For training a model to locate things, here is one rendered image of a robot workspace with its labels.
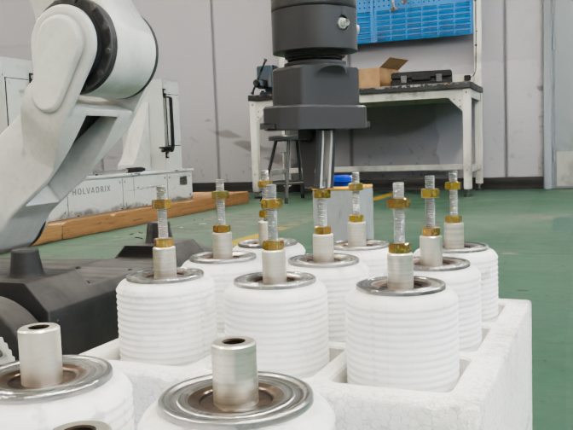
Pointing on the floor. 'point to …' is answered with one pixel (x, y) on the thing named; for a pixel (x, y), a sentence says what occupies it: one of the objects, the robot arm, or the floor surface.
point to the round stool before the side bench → (287, 164)
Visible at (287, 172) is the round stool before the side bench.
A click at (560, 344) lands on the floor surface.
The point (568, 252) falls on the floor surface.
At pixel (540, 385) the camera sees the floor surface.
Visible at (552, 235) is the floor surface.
